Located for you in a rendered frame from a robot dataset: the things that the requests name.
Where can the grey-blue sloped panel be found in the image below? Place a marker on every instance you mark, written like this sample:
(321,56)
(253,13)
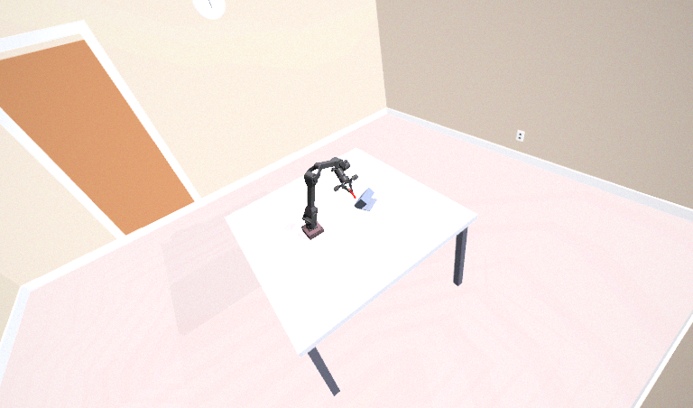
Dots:
(365,201)

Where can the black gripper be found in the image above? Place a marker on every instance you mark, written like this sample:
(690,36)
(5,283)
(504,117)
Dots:
(344,180)

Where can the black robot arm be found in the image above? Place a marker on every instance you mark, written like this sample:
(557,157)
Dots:
(311,179)

